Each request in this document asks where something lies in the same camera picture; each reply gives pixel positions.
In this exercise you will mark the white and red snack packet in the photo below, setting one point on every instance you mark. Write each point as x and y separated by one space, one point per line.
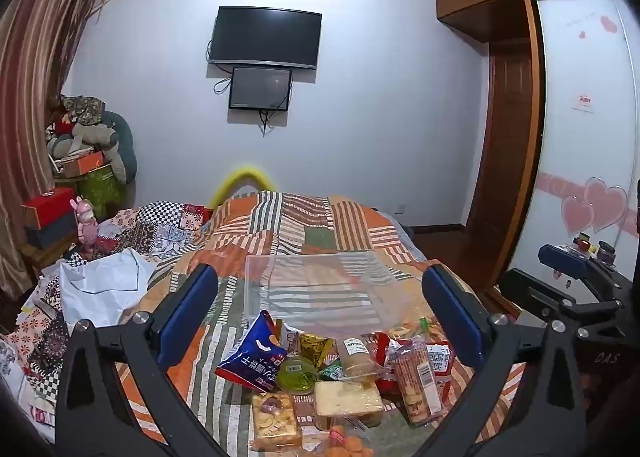
289 337

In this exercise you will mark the clear biscuit tube pack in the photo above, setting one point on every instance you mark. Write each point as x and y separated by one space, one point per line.
417 382

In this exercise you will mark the checkered patchwork quilt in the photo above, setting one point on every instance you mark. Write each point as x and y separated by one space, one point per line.
160 229

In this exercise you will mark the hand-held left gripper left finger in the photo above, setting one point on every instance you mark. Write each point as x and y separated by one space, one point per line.
186 313

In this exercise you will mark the pale sponge cake pack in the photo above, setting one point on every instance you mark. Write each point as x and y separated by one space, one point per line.
347 399

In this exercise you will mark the wall television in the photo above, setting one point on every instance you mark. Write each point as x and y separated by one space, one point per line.
265 36

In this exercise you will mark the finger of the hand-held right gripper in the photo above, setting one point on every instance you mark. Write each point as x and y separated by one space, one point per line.
525 293
565 262

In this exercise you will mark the red box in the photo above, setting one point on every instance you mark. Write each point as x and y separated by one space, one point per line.
47 207

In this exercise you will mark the clear plastic container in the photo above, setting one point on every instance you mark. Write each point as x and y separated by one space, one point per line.
310 287

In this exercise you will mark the white cloth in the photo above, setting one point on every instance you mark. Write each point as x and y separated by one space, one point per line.
107 287

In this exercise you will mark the orange ball snack packet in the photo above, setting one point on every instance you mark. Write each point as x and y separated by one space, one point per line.
350 442

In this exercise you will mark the small wall monitor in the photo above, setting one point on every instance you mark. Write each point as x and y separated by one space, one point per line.
260 88

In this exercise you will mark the blue snack bag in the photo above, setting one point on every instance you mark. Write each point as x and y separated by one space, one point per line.
252 362

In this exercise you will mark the green snack packet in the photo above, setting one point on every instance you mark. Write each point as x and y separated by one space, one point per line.
331 371

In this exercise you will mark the nut topped bread pack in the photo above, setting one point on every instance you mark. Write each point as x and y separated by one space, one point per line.
275 419

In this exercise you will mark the brown wooden door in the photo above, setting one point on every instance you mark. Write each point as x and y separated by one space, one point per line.
510 137

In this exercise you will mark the green jelly cup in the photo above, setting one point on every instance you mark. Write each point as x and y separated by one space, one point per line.
297 374

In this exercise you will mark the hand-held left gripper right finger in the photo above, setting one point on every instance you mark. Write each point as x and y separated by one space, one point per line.
454 318

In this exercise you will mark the striped brown curtain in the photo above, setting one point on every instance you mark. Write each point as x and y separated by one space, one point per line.
35 87

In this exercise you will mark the dark grey box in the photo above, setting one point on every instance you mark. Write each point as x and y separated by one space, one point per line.
52 232

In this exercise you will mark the gold patterned snack packet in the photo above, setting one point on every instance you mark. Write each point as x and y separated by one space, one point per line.
316 349

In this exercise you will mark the white door sticker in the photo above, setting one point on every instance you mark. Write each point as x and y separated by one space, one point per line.
583 103

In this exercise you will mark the dark patterned cloth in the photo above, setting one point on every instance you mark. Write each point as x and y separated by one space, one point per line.
82 107

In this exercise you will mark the grey blue cushion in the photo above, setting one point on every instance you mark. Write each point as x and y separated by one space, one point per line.
126 147

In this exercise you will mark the striped patchwork blanket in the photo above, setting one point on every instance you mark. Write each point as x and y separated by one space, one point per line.
310 222

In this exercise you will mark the wooden nightstand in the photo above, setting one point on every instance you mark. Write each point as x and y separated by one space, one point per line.
42 257

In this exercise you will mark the yellow hoop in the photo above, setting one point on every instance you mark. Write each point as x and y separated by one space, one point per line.
245 174

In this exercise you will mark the pink rabbit toy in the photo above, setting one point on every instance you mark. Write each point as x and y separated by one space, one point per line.
86 227

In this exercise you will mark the orange box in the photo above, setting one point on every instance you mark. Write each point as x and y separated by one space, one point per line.
82 163

